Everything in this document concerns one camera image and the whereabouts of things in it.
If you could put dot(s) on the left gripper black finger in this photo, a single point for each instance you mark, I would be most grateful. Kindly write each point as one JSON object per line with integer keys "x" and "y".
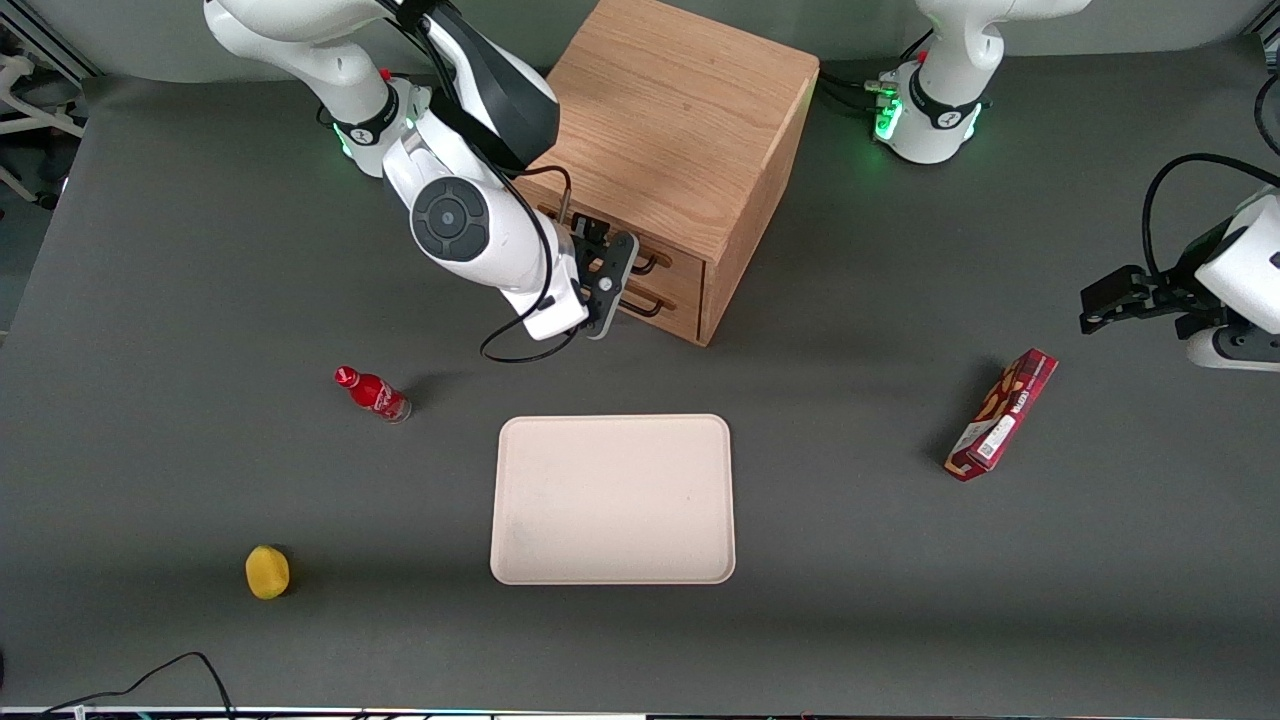
{"x": 1190, "y": 320}
{"x": 1125, "y": 285}

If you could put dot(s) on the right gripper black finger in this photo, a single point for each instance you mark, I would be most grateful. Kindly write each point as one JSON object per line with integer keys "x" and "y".
{"x": 580, "y": 272}
{"x": 592, "y": 232}

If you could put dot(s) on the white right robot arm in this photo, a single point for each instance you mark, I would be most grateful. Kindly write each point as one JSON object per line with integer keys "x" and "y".
{"x": 450, "y": 220}

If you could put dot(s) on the wooden drawer cabinet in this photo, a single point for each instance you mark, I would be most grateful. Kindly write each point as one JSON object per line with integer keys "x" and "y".
{"x": 680, "y": 110}

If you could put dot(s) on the red cookie box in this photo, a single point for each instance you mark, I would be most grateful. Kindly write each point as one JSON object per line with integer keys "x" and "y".
{"x": 1000, "y": 415}

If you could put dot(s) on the red soda bottle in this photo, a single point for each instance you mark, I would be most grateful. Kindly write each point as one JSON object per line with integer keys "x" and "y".
{"x": 375, "y": 393}

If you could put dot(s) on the beige rectangular tray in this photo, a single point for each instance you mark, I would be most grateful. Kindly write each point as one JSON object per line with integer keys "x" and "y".
{"x": 612, "y": 500}

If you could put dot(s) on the yellow lemon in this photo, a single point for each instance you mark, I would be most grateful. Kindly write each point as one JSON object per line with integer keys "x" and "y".
{"x": 267, "y": 572}

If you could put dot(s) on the white chair base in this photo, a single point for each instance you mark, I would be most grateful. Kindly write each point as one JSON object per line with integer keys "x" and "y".
{"x": 35, "y": 115}

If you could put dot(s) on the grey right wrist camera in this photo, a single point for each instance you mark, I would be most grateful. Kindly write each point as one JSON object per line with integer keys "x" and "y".
{"x": 615, "y": 280}

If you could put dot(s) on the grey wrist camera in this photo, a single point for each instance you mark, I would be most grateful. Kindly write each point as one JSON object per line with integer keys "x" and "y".
{"x": 615, "y": 280}
{"x": 1235, "y": 350}

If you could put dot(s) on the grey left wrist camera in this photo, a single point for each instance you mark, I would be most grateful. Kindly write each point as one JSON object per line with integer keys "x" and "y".
{"x": 1235, "y": 350}

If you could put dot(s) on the aluminium frame profile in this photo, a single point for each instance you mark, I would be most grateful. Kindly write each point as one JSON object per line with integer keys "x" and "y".
{"x": 1268, "y": 38}
{"x": 55, "y": 50}

